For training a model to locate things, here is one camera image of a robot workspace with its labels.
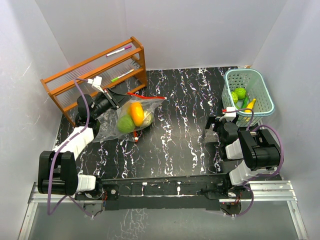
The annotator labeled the orange wooden shelf rack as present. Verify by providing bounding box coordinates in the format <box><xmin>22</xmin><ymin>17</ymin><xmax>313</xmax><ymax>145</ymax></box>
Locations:
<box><xmin>40</xmin><ymin>36</ymin><xmax>148</xmax><ymax>125</ymax></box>

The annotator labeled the yellow fake banana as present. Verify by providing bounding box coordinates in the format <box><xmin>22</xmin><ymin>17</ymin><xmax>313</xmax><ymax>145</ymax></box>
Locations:
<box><xmin>245</xmin><ymin>98</ymin><xmax>257</xmax><ymax>113</ymax></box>

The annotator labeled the aluminium frame rail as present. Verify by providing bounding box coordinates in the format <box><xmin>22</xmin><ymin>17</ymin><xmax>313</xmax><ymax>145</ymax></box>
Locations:
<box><xmin>19</xmin><ymin>181</ymin><xmax>308</xmax><ymax>240</ymax></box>

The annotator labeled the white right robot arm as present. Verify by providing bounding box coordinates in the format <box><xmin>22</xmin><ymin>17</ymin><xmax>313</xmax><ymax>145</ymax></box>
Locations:
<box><xmin>201</xmin><ymin>116</ymin><xmax>284</xmax><ymax>200</ymax></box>

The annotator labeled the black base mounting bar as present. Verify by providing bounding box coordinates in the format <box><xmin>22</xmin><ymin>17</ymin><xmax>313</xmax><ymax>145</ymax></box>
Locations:
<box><xmin>75</xmin><ymin>173</ymin><xmax>254</xmax><ymax>211</ymax></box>

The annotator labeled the bumpy green fake fruit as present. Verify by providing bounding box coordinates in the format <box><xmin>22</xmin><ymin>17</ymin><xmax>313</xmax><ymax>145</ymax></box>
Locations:
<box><xmin>231</xmin><ymin>91</ymin><xmax>239</xmax><ymax>104</ymax></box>

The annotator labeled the green fake cabbage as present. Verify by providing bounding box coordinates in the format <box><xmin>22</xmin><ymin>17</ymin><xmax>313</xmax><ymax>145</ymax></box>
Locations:
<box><xmin>117</xmin><ymin>114</ymin><xmax>136</xmax><ymax>134</ymax></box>
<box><xmin>141</xmin><ymin>110</ymin><xmax>154</xmax><ymax>128</ymax></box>

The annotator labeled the green capped white marker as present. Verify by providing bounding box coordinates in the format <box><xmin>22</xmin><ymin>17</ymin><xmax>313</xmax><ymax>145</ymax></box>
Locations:
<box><xmin>111</xmin><ymin>69</ymin><xmax>135</xmax><ymax>83</ymax></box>

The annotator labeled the pink capped white marker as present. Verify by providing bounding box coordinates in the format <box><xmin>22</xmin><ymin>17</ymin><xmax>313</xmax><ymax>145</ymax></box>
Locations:
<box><xmin>105</xmin><ymin>45</ymin><xmax>132</xmax><ymax>57</ymax></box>

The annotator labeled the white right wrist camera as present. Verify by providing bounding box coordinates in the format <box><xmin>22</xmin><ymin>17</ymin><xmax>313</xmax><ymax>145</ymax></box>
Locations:
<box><xmin>220</xmin><ymin>106</ymin><xmax>237</xmax><ymax>122</ymax></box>

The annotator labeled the orange fake fruit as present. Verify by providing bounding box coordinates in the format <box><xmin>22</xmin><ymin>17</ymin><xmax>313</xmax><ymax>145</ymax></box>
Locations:
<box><xmin>129</xmin><ymin>102</ymin><xmax>144</xmax><ymax>127</ymax></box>

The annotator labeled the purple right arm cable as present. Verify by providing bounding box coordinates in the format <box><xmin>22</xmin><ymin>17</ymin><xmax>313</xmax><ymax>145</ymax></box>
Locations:
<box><xmin>224</xmin><ymin>107</ymin><xmax>285</xmax><ymax>217</ymax></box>

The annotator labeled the teal plastic basket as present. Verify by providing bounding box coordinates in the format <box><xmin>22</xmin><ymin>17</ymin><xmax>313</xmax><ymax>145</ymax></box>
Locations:
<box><xmin>221</xmin><ymin>68</ymin><xmax>275</xmax><ymax>125</ymax></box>

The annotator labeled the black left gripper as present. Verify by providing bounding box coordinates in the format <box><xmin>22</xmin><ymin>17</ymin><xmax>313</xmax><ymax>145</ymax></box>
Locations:
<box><xmin>92</xmin><ymin>88</ymin><xmax>133</xmax><ymax>120</ymax></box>

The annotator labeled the dark green fake cucumber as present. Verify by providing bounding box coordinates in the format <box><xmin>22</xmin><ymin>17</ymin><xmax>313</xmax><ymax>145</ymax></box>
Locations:
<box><xmin>241</xmin><ymin>96</ymin><xmax>250</xmax><ymax>109</ymax></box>

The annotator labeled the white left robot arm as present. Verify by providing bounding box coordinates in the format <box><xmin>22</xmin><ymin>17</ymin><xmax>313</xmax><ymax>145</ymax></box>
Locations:
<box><xmin>37</xmin><ymin>88</ymin><xmax>131</xmax><ymax>200</ymax></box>

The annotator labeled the clear zip bag red seal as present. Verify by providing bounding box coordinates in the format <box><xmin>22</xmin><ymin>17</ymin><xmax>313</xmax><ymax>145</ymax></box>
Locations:
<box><xmin>93</xmin><ymin>110</ymin><xmax>142</xmax><ymax>143</ymax></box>

